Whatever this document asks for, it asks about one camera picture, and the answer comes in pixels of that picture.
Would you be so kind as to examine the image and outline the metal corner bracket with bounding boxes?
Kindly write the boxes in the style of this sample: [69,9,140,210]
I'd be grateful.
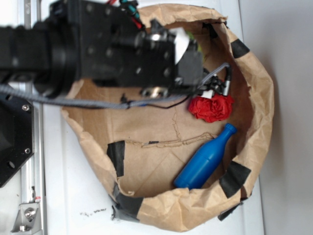
[10,202,42,235]

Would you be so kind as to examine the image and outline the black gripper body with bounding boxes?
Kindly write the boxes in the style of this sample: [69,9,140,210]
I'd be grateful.
[92,20,177,97]

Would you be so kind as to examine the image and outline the blue plastic bottle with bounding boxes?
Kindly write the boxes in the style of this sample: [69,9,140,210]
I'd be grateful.
[174,123,237,190]

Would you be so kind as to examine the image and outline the brown paper bag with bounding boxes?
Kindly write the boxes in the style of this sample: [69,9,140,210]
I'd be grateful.
[61,4,274,232]

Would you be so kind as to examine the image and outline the red crumpled paper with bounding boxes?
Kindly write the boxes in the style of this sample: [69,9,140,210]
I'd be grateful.
[188,94,235,123]

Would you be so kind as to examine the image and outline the aluminium frame rail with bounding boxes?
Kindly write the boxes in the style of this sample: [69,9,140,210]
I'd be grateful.
[18,0,47,235]

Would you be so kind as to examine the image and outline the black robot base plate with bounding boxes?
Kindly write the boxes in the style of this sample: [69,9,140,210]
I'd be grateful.
[0,94,33,187]

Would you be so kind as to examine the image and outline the green plush animal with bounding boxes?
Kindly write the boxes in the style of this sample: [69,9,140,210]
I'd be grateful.
[185,31,203,58]

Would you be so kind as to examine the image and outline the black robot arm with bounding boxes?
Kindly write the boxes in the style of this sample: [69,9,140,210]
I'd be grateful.
[0,0,178,98]

